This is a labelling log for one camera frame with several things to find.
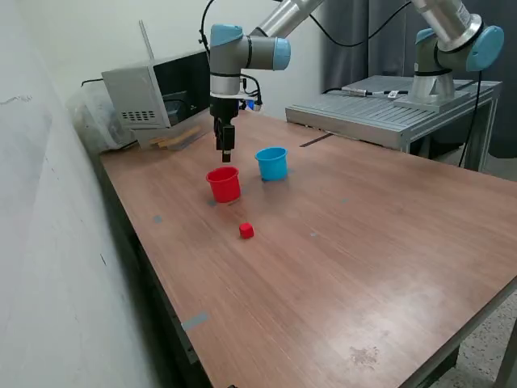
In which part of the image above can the light blue plastic bin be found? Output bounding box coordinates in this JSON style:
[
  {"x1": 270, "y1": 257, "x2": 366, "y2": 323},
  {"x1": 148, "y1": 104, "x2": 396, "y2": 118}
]
[{"x1": 254, "y1": 146, "x2": 289, "y2": 182}]

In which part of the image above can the silver connector with cable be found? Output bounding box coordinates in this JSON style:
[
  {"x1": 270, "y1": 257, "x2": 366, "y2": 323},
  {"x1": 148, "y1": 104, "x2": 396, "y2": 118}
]
[{"x1": 322, "y1": 86, "x2": 411, "y2": 100}]

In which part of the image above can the black hanging power cable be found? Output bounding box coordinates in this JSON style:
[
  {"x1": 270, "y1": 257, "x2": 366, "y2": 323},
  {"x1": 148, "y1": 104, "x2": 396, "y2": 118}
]
[{"x1": 458, "y1": 70, "x2": 484, "y2": 167}]

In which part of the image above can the silver microwave oven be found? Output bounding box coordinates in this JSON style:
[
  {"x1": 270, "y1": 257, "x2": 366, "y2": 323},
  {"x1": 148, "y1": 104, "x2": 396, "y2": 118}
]
[{"x1": 100, "y1": 50, "x2": 227, "y2": 141}]

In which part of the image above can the wooden stick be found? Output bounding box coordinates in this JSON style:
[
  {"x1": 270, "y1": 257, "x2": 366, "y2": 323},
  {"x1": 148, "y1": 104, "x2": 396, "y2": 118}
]
[
  {"x1": 149, "y1": 128, "x2": 202, "y2": 146},
  {"x1": 158, "y1": 135, "x2": 191, "y2": 150}
]

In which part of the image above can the clear plastic bag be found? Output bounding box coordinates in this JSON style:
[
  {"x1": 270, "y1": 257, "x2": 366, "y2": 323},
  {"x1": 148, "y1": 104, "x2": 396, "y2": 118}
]
[{"x1": 66, "y1": 86, "x2": 138, "y2": 154}]

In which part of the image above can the red plastic bin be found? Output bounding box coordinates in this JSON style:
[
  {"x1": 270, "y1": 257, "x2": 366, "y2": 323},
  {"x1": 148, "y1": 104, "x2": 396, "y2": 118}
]
[{"x1": 205, "y1": 166, "x2": 242, "y2": 204}]

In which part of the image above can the dark metal strip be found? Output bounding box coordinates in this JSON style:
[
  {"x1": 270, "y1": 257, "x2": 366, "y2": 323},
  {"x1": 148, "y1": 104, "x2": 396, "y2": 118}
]
[{"x1": 299, "y1": 133, "x2": 335, "y2": 149}]

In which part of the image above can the aluminium robot base platform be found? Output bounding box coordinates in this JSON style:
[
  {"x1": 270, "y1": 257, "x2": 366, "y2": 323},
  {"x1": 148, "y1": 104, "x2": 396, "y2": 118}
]
[{"x1": 284, "y1": 74, "x2": 503, "y2": 173}]

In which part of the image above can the clear acrylic sheet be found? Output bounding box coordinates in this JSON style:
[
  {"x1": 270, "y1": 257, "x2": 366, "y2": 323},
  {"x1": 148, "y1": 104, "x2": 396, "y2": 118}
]
[{"x1": 135, "y1": 107, "x2": 222, "y2": 151}]

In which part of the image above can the long grey tape strip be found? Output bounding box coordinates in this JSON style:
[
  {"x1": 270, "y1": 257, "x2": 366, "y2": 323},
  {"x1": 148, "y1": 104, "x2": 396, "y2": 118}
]
[{"x1": 181, "y1": 310, "x2": 210, "y2": 333}]

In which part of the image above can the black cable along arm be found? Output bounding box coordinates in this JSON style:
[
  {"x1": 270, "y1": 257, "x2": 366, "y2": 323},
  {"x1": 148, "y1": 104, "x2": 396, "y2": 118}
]
[{"x1": 199, "y1": 0, "x2": 413, "y2": 53}]

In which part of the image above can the thin white rod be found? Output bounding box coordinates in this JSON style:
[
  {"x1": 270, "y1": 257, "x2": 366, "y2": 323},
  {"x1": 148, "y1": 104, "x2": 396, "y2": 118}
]
[{"x1": 138, "y1": 19, "x2": 156, "y2": 61}]

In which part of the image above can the wrist module with blue light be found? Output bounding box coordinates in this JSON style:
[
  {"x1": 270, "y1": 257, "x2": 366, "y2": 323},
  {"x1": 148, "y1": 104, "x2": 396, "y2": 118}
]
[{"x1": 240, "y1": 95, "x2": 264, "y2": 113}]

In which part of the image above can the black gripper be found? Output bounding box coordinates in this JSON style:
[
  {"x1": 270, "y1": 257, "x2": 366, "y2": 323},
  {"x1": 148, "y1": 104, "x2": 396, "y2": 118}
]
[{"x1": 209, "y1": 96, "x2": 239, "y2": 163}]

